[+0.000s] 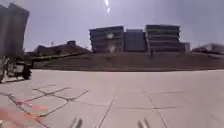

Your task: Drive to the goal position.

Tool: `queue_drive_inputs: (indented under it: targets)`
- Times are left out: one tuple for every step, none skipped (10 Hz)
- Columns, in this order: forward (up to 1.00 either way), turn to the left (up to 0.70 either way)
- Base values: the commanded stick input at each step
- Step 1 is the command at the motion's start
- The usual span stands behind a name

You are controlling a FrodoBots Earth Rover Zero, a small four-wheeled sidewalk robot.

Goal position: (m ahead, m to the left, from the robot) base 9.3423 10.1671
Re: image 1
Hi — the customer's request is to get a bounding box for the wide layered grey building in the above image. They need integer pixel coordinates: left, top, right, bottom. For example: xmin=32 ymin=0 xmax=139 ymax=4
xmin=88 ymin=24 xmax=191 ymax=55

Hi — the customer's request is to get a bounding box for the vehicle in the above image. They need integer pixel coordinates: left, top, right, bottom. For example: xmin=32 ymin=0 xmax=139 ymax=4
xmin=0 ymin=56 xmax=33 ymax=84

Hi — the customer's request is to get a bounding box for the low dark building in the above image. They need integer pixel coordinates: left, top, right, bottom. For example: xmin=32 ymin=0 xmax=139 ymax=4
xmin=32 ymin=40 xmax=93 ymax=58

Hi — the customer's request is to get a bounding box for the tall dark building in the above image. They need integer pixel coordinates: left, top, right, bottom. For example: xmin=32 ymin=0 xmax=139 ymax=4
xmin=0 ymin=2 xmax=31 ymax=60

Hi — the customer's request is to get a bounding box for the low pale building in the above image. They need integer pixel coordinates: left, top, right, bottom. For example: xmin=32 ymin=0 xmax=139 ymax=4
xmin=191 ymin=42 xmax=224 ymax=56

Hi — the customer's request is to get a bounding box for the robot's own part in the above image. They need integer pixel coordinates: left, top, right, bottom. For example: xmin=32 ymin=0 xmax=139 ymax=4
xmin=69 ymin=116 xmax=83 ymax=128
xmin=137 ymin=117 xmax=151 ymax=128

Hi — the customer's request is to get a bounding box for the grey stone slab plaza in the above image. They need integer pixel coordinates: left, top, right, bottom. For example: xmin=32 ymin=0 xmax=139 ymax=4
xmin=0 ymin=68 xmax=224 ymax=128

